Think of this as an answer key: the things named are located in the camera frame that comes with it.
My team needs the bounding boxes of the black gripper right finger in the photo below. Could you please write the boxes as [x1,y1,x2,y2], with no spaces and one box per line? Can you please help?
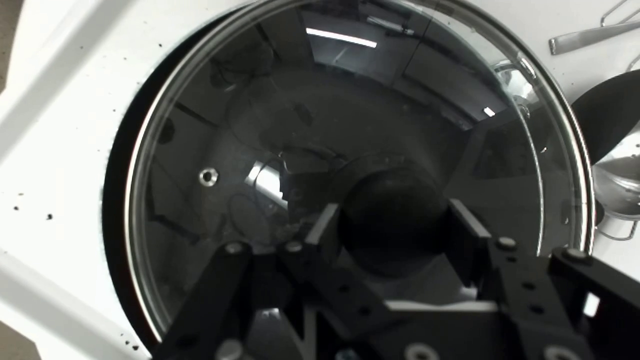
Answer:
[447,199,640,360]

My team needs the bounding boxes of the black plastic serving spoon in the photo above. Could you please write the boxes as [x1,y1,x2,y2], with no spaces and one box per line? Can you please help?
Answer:
[571,68,640,163]

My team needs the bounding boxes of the glass lid with black knob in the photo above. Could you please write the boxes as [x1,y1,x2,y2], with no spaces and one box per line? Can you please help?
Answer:
[123,0,596,347]

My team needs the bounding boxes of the black pot with loop handles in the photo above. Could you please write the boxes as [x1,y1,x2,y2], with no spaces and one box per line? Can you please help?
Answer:
[98,0,596,357]

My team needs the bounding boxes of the white plastic tray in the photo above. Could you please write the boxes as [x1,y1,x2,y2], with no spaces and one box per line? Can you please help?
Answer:
[0,0,640,360]

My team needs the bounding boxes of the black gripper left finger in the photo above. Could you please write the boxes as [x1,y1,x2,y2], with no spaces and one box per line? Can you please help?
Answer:
[156,203,344,360]

